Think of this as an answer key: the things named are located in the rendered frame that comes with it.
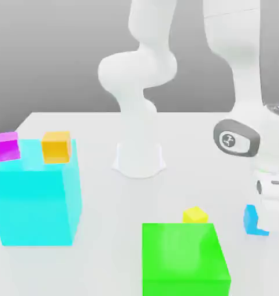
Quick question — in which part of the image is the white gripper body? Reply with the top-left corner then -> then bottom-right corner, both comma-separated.
257,197 -> 279,220

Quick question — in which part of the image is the small blue cube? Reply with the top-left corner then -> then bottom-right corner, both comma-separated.
243,204 -> 270,237

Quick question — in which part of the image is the small yellow cube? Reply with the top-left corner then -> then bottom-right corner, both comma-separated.
182,206 -> 209,224

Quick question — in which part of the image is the small orange cube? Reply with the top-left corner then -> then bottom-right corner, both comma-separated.
41,131 -> 72,164

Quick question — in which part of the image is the small magenta cube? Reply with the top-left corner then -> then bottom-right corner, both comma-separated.
0,131 -> 21,162

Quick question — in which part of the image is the large green box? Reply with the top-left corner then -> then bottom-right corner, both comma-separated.
142,222 -> 232,296

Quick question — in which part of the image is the large cyan box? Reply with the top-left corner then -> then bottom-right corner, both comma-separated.
0,138 -> 83,247

